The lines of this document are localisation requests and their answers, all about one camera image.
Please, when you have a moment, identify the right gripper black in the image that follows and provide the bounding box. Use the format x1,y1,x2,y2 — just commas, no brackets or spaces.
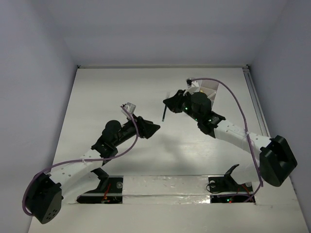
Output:
164,89,201,122

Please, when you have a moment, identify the dark green capped pen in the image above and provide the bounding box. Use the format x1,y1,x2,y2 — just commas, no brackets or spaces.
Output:
162,105,167,122

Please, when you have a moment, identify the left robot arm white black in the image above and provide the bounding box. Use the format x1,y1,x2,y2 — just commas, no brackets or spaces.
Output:
22,116,160,224

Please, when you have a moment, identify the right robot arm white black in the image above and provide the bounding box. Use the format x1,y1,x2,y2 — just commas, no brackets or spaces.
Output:
163,90,297,187

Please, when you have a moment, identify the white divided organizer box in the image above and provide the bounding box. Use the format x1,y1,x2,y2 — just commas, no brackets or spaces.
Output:
198,80,219,105

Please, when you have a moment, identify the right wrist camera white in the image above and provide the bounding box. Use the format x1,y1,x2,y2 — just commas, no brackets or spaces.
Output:
183,78,202,96

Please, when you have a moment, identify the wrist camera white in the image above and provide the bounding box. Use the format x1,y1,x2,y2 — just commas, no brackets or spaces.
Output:
183,78,202,96
121,102,136,118

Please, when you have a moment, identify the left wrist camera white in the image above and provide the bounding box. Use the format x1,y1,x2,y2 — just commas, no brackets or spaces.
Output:
121,102,136,118

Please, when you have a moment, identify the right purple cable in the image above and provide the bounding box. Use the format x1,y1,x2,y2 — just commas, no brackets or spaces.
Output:
191,77,264,202

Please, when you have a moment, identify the purple cable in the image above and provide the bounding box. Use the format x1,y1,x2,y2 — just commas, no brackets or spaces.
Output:
191,77,264,202
22,106,139,216

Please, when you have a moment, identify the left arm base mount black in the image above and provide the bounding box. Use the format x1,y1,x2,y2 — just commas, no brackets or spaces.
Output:
76,168,123,204

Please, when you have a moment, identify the aluminium rail right edge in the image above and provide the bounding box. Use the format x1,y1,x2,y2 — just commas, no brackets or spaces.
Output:
242,67,270,136

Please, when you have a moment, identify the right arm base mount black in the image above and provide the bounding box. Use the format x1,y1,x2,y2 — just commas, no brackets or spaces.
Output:
206,164,255,204

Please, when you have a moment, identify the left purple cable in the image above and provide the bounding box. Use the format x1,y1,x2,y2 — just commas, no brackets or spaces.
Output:
22,106,139,216

